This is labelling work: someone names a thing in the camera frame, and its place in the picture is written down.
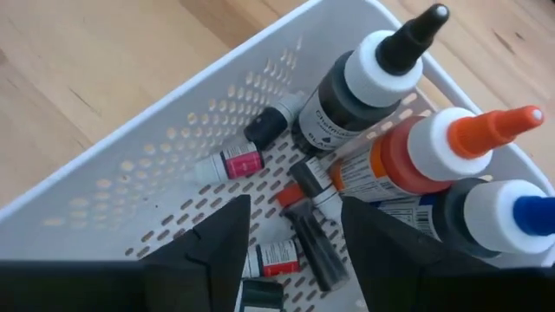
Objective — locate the white perforated basket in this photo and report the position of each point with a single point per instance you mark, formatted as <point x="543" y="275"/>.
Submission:
<point x="173" y="130"/>

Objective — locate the large blue food colouring bottle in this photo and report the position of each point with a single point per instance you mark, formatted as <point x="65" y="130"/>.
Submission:
<point x="490" y="216"/>

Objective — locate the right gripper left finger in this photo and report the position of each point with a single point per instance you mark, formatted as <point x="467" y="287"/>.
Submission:
<point x="212" y="260"/>

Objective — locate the dark tube with red cap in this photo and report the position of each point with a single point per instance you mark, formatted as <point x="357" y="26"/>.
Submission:
<point x="316" y="251"/>

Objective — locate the small black dropper bottle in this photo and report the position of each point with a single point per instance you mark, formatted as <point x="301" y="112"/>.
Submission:
<point x="266" y="125"/>

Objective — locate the small pink-label dropper bottle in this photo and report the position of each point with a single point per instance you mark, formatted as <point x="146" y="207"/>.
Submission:
<point x="243" y="164"/>

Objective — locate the small red-label dropper bottle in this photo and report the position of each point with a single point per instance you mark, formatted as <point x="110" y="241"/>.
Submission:
<point x="277" y="258"/>

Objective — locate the large orange food colouring bottle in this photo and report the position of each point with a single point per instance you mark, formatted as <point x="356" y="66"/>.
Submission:
<point x="416" y="151"/>

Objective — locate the black white-label dropper bottle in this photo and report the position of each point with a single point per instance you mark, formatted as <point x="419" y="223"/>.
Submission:
<point x="310" y="177"/>

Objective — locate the large black food colouring bottle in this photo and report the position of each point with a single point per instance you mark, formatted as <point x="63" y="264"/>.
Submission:
<point x="347" y="104"/>

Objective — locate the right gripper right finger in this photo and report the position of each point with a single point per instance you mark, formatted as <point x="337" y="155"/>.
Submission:
<point x="381" y="260"/>

